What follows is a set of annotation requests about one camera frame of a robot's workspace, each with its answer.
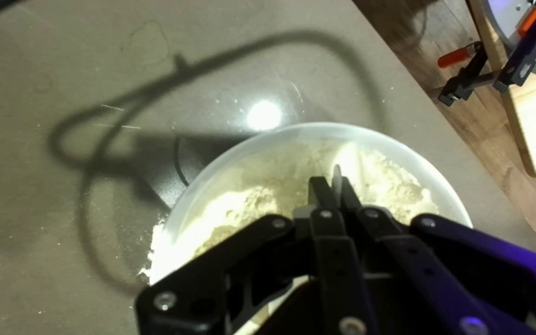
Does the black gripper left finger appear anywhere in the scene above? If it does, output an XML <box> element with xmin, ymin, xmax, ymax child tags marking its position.
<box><xmin>135</xmin><ymin>175</ymin><xmax>369</xmax><ymax>335</ymax></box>

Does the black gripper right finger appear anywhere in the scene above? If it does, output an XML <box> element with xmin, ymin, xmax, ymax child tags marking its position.
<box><xmin>341</xmin><ymin>178</ymin><xmax>536</xmax><ymax>335</ymax></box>

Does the orange black clamp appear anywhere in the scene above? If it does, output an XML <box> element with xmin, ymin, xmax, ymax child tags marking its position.
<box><xmin>492</xmin><ymin>3</ymin><xmax>536</xmax><ymax>94</ymax></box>
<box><xmin>436</xmin><ymin>39</ymin><xmax>488</xmax><ymax>108</ymax></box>

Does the white ceramic bowl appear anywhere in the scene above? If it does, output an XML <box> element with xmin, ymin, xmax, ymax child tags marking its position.
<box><xmin>140</xmin><ymin>121</ymin><xmax>475</xmax><ymax>335</ymax></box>

